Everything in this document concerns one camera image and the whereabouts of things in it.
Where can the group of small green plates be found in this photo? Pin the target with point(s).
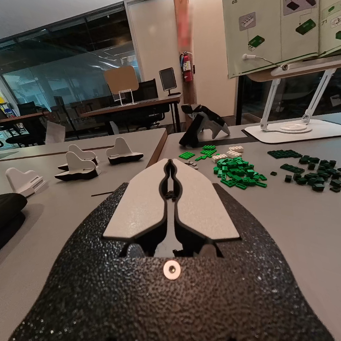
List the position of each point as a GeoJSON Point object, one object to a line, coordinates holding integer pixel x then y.
{"type": "Point", "coordinates": [203, 157]}

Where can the black framed sign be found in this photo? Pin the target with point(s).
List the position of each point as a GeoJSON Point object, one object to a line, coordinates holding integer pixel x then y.
{"type": "Point", "coordinates": [167, 78]}

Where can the bright green large lego plate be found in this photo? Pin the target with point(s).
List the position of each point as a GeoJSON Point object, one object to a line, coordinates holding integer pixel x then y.
{"type": "Point", "coordinates": [209, 149]}

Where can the small dark monitor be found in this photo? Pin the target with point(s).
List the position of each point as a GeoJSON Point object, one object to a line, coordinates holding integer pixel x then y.
{"type": "Point", "coordinates": [58, 104]}

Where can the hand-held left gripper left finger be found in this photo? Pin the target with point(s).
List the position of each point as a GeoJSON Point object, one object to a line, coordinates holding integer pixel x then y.
{"type": "Point", "coordinates": [138, 210]}

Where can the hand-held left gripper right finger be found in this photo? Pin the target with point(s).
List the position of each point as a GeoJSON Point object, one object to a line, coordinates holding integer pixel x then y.
{"type": "Point", "coordinates": [205, 210]}

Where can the pile of bright green pieces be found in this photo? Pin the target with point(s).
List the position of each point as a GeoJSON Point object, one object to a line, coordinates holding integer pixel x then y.
{"type": "Point", "coordinates": [239, 171]}

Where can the white book stand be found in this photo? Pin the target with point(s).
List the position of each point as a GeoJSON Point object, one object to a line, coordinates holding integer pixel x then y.
{"type": "Point", "coordinates": [293, 135]}

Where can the spare gripper finger part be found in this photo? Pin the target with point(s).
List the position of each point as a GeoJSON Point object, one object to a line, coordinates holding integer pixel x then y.
{"type": "Point", "coordinates": [76, 166]}
{"type": "Point", "coordinates": [80, 153]}
{"type": "Point", "coordinates": [120, 149]}

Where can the pile of black lego pieces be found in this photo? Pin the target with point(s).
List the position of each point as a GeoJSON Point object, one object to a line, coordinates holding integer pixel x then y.
{"type": "Point", "coordinates": [170, 195]}

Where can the bright green square lego plate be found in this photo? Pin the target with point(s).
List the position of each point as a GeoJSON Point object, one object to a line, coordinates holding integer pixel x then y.
{"type": "Point", "coordinates": [187, 155]}

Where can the wooden desk with black legs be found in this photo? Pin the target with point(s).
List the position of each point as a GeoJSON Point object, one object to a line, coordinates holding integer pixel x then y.
{"type": "Point", "coordinates": [24, 116]}
{"type": "Point", "coordinates": [133, 105]}

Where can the tan board on stand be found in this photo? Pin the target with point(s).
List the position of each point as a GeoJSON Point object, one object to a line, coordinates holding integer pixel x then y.
{"type": "Point", "coordinates": [121, 78]}

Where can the small metal pin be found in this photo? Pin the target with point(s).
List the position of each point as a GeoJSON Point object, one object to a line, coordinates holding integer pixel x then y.
{"type": "Point", "coordinates": [102, 193]}

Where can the shelf with coloured bins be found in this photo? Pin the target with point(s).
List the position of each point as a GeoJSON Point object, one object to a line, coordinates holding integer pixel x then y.
{"type": "Point", "coordinates": [5, 109]}

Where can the black office chair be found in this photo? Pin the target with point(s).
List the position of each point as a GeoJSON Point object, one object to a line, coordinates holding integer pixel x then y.
{"type": "Point", "coordinates": [26, 125]}
{"type": "Point", "coordinates": [149, 89]}

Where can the black fabric item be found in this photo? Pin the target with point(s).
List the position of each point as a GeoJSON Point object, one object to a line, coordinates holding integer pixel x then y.
{"type": "Point", "coordinates": [9, 210]}

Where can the pile of dark green pieces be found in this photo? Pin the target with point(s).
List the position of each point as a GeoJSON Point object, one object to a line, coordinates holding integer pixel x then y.
{"type": "Point", "coordinates": [317, 175]}

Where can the scattered light grey lego pieces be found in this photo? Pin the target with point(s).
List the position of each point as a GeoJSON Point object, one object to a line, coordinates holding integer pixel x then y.
{"type": "Point", "coordinates": [191, 164]}

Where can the white door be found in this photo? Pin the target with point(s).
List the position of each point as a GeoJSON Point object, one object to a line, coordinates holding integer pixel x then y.
{"type": "Point", "coordinates": [213, 80]}

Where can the white paper sheet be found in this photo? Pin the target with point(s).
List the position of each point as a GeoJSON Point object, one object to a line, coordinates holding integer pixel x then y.
{"type": "Point", "coordinates": [54, 133]}

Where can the red fire extinguisher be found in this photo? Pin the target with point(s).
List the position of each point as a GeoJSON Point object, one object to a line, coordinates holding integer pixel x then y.
{"type": "Point", "coordinates": [187, 68]}

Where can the spare hand-held gripper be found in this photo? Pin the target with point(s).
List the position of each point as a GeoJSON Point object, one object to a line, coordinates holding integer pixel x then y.
{"type": "Point", "coordinates": [195, 127]}

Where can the wooden pillar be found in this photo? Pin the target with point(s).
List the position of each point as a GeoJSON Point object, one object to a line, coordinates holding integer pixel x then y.
{"type": "Point", "coordinates": [190, 93]}

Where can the white layered plastic part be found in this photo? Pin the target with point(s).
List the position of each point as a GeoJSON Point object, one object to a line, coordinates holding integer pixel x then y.
{"type": "Point", "coordinates": [20, 179]}

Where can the lego instruction booklet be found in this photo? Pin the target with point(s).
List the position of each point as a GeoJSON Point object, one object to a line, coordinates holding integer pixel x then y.
{"type": "Point", "coordinates": [266, 26]}

